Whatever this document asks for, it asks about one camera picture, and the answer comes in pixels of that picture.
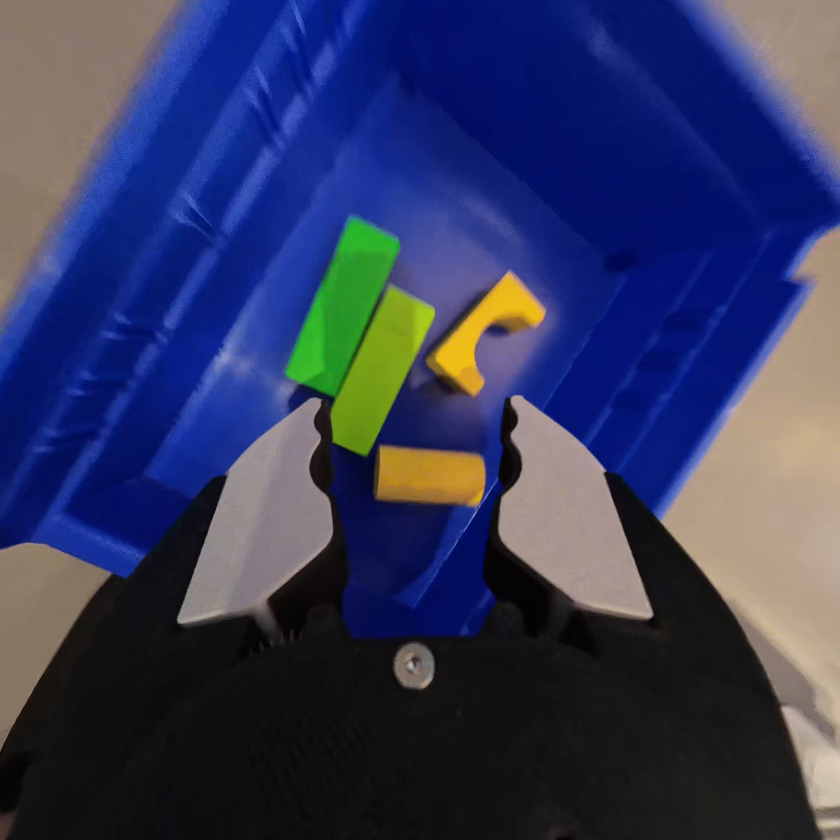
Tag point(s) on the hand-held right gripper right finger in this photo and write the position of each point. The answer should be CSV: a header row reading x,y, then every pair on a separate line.
x,y
571,525

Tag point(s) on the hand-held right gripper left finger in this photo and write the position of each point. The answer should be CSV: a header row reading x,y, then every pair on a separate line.
x,y
263,525

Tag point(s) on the yellow cylinder block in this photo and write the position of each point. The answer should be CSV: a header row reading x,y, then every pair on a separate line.
x,y
427,475

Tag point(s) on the lime green plank block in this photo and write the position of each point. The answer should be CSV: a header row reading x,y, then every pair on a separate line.
x,y
381,374

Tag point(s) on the yellow arch block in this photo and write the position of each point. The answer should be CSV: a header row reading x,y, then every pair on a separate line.
x,y
453,361

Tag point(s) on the blue plastic bin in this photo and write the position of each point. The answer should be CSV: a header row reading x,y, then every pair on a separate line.
x,y
197,263

